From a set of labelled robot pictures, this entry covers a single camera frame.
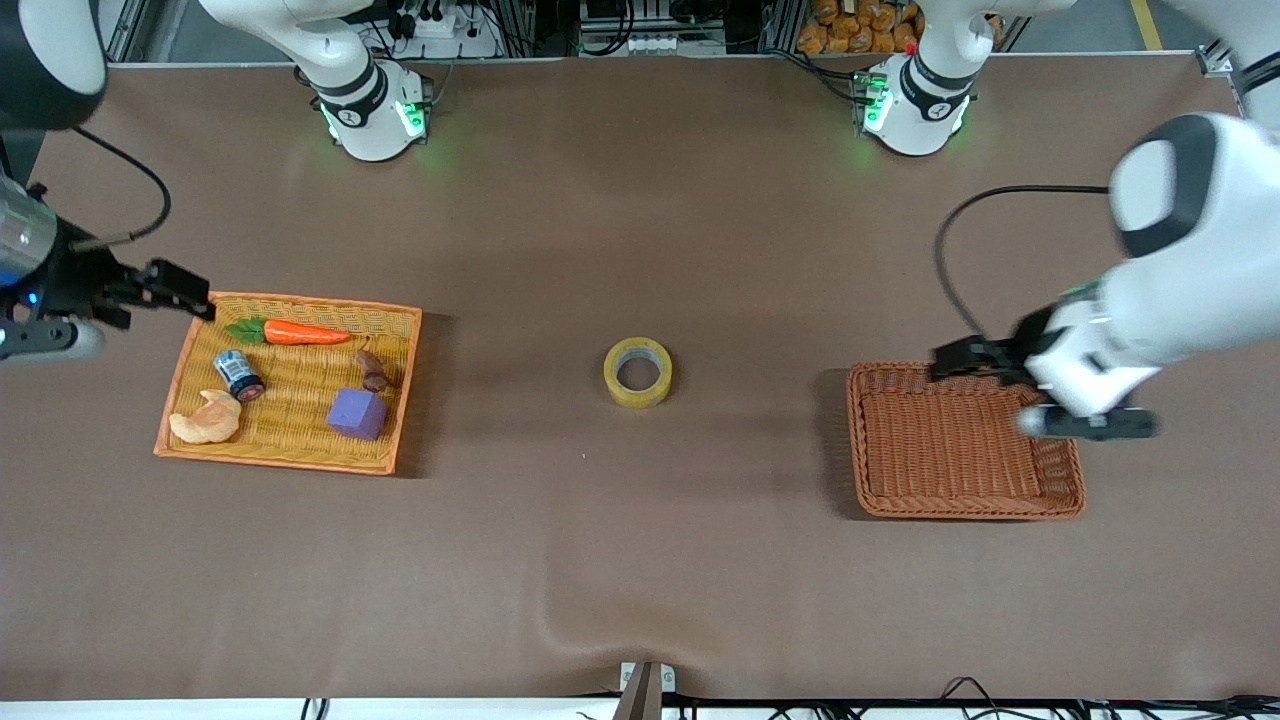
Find yellow tape roll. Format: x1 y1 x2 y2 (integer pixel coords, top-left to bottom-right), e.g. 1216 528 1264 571
603 337 674 410

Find small jar with black lid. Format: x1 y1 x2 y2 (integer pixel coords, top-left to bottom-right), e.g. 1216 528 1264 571
213 349 267 403

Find brown wicker basket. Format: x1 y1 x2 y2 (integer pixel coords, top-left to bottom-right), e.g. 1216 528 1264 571
846 361 1087 521

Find orange toy carrot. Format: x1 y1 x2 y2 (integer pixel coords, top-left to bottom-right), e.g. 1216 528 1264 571
224 316 353 347

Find toy croissant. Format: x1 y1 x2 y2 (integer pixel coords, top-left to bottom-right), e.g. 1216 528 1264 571
168 389 242 446

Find yellow wicker basket orange rim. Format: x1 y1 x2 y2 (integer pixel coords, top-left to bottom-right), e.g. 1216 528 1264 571
153 291 423 476

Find small brown figurine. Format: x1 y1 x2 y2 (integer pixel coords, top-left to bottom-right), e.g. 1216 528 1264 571
354 340 393 393

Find purple foam cube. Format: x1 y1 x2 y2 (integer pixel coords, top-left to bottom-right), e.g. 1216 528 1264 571
326 387 389 442

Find bin of orange toy breads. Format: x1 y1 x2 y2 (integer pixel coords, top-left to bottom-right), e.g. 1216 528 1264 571
797 0 926 56

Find white power strip with plugs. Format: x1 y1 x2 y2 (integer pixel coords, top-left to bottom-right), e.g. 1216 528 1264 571
385 0 501 59

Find long white power strip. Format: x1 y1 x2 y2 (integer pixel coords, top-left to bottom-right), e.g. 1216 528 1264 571
625 35 723 56

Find black electronics box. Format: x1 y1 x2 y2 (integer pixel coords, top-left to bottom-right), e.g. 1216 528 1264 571
580 0 726 36

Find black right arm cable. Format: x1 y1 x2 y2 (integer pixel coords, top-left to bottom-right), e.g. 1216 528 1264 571
68 125 173 251

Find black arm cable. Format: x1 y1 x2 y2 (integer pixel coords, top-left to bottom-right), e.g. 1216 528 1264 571
68 125 173 251
934 184 1113 346

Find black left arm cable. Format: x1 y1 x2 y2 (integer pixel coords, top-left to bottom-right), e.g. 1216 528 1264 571
934 184 1113 346

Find aluminium frame post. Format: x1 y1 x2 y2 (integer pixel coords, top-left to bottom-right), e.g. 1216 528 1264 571
100 0 151 63
1198 40 1251 79

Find grey table edge bracket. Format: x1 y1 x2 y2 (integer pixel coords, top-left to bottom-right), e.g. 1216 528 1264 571
619 660 677 720

